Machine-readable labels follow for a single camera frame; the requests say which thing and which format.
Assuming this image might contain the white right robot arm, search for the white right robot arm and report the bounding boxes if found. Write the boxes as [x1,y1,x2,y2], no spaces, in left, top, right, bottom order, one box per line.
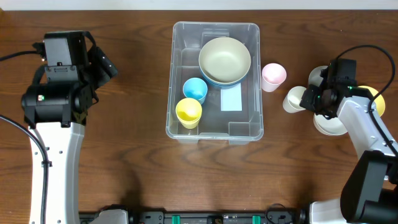
[300,85,397,223]

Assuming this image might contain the yellow bowl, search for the yellow bowl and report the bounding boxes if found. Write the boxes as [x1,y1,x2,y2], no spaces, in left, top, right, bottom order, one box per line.
[360,85,386,116]

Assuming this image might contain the cream beige bowl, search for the cream beige bowl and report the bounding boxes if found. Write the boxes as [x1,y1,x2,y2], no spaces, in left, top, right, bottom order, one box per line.
[198,37,251,83]

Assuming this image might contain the white bowl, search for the white bowl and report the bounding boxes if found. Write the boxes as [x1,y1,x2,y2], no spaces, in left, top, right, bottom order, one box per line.
[313,114,348,136]

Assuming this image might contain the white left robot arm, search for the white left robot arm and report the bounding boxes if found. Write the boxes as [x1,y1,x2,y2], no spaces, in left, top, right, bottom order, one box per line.
[21,30,118,223]

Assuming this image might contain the blue bowl under beige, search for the blue bowl under beige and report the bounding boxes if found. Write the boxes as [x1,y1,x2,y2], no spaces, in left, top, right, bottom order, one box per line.
[200,70,248,89]

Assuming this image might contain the clear plastic storage bin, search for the clear plastic storage bin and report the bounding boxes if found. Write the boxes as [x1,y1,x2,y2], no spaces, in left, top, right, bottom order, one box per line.
[165,21,264,144]

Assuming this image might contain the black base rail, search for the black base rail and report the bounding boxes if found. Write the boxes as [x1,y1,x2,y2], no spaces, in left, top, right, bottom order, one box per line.
[79,205,343,224]

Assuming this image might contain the pink plastic cup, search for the pink plastic cup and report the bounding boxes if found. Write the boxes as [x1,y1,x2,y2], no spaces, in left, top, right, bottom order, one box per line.
[261,63,287,92]

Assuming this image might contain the blue plastic cup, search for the blue plastic cup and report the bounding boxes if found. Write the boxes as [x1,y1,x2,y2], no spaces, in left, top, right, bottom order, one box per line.
[182,77,208,105]

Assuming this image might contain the cream white cup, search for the cream white cup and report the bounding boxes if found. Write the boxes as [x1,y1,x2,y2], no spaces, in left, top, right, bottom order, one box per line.
[282,86,306,113]

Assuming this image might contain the white label in bin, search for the white label in bin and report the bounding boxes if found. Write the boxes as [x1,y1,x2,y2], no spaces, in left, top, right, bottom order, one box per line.
[220,83,243,111]

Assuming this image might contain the yellow cup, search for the yellow cup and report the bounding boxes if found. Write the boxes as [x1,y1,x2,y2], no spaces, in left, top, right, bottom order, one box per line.
[175,98,203,129]

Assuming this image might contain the grey bowl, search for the grey bowl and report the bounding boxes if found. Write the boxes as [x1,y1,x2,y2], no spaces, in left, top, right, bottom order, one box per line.
[308,65,328,86]

